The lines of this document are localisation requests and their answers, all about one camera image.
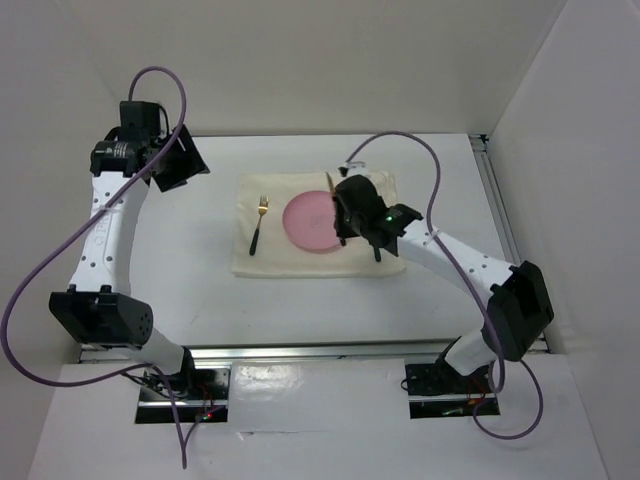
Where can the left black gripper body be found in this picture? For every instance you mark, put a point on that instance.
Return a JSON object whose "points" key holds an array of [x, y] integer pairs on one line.
{"points": [[176, 161]]}

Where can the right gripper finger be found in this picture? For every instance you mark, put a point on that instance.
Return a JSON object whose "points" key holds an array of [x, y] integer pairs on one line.
{"points": [[339, 224], [385, 241]]}

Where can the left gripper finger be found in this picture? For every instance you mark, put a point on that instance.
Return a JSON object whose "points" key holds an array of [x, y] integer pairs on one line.
{"points": [[168, 180], [190, 161]]}

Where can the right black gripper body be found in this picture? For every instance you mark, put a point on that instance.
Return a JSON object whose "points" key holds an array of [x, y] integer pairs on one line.
{"points": [[356, 226]]}

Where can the pink plate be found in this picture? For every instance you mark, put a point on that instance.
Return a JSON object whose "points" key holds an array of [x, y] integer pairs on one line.
{"points": [[308, 222]]}

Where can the gold knife green handle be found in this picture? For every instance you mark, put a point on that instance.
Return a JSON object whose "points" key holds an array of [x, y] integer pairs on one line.
{"points": [[333, 197]]}

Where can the gold fork green handle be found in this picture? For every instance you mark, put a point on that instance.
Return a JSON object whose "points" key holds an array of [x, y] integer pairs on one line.
{"points": [[263, 208]]}

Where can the cream cloth placemat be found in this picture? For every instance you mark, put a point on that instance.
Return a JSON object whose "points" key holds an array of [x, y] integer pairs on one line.
{"points": [[276, 257]]}

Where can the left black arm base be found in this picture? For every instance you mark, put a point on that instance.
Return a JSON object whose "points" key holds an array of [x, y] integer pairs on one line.
{"points": [[206, 400]]}

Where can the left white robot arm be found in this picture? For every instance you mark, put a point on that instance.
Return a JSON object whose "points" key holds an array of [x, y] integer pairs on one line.
{"points": [[97, 308]]}

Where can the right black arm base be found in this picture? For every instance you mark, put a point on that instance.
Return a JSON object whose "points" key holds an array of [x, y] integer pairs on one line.
{"points": [[432, 396]]}

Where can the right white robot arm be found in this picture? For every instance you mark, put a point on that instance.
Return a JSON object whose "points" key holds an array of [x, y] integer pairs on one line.
{"points": [[513, 299]]}

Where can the front aluminium rail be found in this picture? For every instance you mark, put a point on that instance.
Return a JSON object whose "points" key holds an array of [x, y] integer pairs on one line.
{"points": [[403, 349]]}

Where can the aluminium rail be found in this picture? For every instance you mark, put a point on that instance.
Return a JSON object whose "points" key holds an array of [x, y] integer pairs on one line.
{"points": [[403, 349], [497, 228]]}

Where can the right aluminium rail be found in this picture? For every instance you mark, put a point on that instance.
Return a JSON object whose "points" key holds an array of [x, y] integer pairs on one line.
{"points": [[497, 228]]}

